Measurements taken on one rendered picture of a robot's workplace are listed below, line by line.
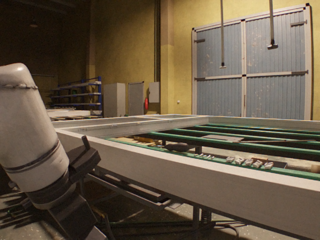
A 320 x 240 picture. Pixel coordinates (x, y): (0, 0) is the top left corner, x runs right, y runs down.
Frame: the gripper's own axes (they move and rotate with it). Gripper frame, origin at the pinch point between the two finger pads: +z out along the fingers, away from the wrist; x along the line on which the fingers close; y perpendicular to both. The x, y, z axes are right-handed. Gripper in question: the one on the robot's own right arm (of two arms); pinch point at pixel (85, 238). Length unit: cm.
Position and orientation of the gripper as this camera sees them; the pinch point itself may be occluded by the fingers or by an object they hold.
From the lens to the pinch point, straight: 46.2
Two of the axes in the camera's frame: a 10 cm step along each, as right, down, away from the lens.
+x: 7.5, 1.7, -6.4
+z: 1.9, 8.8, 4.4
